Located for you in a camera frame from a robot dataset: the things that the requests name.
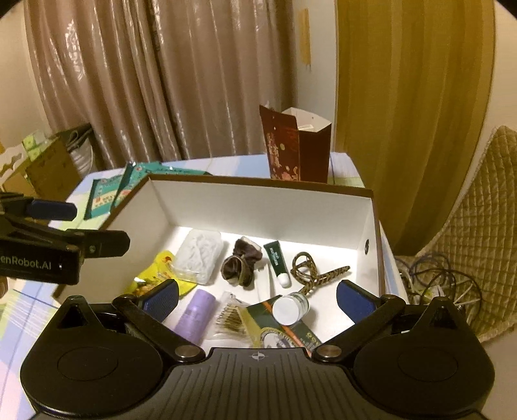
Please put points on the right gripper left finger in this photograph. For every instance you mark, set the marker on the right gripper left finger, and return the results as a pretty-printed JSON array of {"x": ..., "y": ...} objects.
[{"x": 147, "y": 313}]

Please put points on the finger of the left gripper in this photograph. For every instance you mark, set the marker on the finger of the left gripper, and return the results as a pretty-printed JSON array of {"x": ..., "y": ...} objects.
[
  {"x": 41, "y": 209},
  {"x": 98, "y": 243}
]

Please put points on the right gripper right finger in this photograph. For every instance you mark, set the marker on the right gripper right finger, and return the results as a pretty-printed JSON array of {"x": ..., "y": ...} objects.
[{"x": 371, "y": 315}]

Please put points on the yellow snack pouch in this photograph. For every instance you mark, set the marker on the yellow snack pouch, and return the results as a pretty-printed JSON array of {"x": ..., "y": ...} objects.
[{"x": 160, "y": 270}]

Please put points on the purple bag roll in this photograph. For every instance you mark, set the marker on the purple bag roll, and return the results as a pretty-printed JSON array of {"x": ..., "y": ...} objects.
[{"x": 194, "y": 321}]

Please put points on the clear floss pick box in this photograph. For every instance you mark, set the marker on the clear floss pick box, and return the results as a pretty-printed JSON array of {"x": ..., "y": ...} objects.
[{"x": 197, "y": 256}]

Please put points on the white lidded jar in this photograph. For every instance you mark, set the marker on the white lidded jar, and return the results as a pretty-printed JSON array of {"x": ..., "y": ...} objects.
[{"x": 291, "y": 308}]

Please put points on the cotton swab packet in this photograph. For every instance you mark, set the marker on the cotton swab packet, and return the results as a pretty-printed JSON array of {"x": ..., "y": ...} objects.
[{"x": 227, "y": 323}]

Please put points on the dark green card packet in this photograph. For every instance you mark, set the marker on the dark green card packet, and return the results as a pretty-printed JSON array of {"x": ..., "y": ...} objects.
[{"x": 264, "y": 331}]

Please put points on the dark purple sock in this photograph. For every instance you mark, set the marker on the dark purple sock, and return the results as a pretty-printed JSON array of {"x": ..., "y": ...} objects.
[{"x": 239, "y": 266}]

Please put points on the white plastic shoehorn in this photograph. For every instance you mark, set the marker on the white plastic shoehorn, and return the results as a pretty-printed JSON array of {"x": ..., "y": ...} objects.
[{"x": 263, "y": 283}]

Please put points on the small green cream tube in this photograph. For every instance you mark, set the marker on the small green cream tube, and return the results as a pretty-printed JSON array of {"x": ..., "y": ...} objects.
[{"x": 279, "y": 266}]

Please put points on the brown cardboard floor box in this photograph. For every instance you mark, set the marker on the brown cardboard floor box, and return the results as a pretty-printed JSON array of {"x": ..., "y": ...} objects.
[{"x": 52, "y": 175}]

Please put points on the rear green rice bag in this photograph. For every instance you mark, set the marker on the rear green rice bag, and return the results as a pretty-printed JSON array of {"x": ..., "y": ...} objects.
[{"x": 102, "y": 194}]

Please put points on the green rice bag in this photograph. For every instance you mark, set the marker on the green rice bag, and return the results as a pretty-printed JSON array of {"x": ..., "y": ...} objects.
[
  {"x": 134, "y": 173},
  {"x": 102, "y": 194}
]

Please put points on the green tissue box stack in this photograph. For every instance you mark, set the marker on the green tissue box stack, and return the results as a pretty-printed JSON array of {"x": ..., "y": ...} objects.
[{"x": 35, "y": 144}]

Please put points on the front green rice bag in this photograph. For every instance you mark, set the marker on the front green rice bag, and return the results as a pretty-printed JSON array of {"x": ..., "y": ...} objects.
[{"x": 134, "y": 173}]

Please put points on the brown cardboard storage box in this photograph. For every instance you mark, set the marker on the brown cardboard storage box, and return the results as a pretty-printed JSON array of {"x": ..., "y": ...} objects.
[{"x": 336, "y": 225}]

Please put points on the quilted beige chair cover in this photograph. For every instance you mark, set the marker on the quilted beige chair cover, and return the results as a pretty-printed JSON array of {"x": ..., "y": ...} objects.
[{"x": 479, "y": 237}]

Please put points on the shiny brown curtain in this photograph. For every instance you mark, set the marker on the shiny brown curtain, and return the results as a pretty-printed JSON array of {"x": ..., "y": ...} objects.
[{"x": 162, "y": 80}]

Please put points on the dark red gift bag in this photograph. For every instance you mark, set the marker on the dark red gift bag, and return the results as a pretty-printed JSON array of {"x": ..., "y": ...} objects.
[{"x": 297, "y": 144}]

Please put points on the mustard yellow curtain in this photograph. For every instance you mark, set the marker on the mustard yellow curtain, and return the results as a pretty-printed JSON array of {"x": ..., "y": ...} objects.
[{"x": 413, "y": 86}]

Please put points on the yellow hanging wall ornament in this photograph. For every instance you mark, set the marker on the yellow hanging wall ornament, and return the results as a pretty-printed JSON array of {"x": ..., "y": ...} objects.
[{"x": 304, "y": 36}]

